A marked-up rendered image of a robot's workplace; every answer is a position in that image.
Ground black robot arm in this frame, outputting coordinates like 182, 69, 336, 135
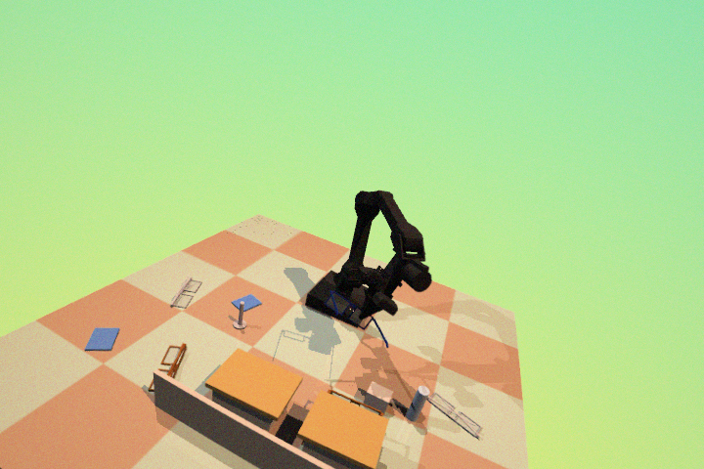
333, 191, 432, 302

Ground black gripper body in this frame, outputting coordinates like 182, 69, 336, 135
363, 267, 403, 317

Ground blue flat slab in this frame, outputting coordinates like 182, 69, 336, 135
231, 294, 263, 311
84, 327, 119, 351

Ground navy rectangular glasses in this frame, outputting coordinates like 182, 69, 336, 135
324, 291, 389, 349

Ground grey cylinder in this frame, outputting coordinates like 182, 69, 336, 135
407, 386, 430, 421

